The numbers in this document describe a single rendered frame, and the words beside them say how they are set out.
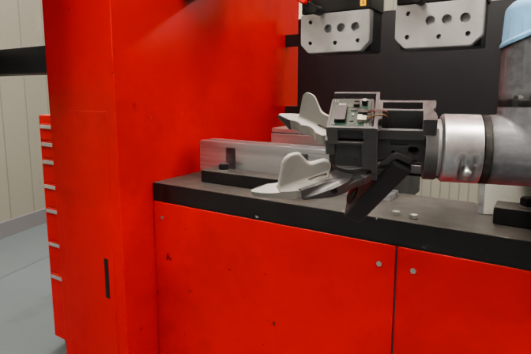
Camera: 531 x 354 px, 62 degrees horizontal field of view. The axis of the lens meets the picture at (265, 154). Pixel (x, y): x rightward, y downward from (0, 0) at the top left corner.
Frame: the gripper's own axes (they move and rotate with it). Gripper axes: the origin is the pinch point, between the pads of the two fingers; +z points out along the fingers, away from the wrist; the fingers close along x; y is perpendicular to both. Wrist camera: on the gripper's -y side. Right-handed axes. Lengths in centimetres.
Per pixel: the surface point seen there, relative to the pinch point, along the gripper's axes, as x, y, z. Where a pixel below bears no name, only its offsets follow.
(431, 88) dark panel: -80, -39, -27
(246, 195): -21.9, -30.1, 13.8
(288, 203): -18.6, -28.2, 3.9
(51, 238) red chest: -50, -91, 116
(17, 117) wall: -183, -128, 260
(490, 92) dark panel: -76, -38, -42
